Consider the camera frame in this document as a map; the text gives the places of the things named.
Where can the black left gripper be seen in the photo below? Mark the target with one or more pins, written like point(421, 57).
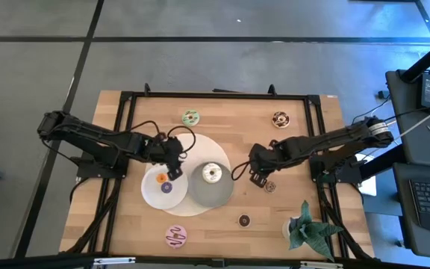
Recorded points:
point(164, 151)

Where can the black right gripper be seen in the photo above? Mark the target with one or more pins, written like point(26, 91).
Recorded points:
point(263, 157)

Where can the green plant in white pot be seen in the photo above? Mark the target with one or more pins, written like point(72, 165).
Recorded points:
point(306, 229)

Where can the small orange donut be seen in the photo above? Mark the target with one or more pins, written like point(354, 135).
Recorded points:
point(158, 178)

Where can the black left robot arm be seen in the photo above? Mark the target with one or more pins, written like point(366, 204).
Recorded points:
point(88, 134)

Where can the small brown sprinkled donut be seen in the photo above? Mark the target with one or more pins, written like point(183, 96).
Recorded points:
point(267, 187)

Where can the silver bracket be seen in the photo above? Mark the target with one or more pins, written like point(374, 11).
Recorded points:
point(321, 265)
point(114, 261)

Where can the black camera rig bar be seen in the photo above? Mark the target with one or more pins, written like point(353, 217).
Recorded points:
point(32, 261)

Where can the grey plate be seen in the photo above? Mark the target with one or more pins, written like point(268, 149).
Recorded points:
point(211, 194)

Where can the black side desk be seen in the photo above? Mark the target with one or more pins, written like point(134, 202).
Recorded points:
point(413, 142)

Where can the small chocolate donut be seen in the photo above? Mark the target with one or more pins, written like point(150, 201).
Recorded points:
point(240, 220)

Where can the thin black rod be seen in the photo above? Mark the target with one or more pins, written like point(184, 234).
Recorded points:
point(225, 90)

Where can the black metal table frame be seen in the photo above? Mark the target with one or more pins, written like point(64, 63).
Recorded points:
point(218, 96)

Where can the pink donut with chocolate drizzle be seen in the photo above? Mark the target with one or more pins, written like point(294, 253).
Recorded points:
point(170, 236)

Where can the black metal beam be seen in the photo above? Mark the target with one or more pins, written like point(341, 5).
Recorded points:
point(383, 161)
point(427, 60)

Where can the white glazed donut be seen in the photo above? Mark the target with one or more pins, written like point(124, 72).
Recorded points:
point(212, 166)

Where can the white label sticker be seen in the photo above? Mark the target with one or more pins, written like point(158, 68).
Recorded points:
point(332, 96)

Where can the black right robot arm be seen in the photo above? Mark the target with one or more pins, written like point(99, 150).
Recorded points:
point(330, 139)

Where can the black floor plug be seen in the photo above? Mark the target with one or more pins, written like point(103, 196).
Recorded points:
point(383, 94)

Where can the dark grey side desk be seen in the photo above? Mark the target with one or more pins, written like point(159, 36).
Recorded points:
point(401, 209)

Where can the thin white rod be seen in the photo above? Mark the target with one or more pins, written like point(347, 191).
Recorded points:
point(424, 120)

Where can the black frame clamp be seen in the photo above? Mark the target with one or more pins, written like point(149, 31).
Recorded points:
point(272, 89)
point(147, 89)

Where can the large white round plate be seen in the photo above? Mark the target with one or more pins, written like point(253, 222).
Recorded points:
point(200, 149)

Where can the chocolate donut with white drizzle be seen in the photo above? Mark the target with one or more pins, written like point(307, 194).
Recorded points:
point(275, 119)

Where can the white paper sheet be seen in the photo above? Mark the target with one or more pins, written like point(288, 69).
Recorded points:
point(368, 187)

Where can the green glazed donut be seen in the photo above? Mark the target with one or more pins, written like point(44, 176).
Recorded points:
point(186, 117)

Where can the small purple donut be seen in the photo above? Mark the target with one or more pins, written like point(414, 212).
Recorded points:
point(163, 187)

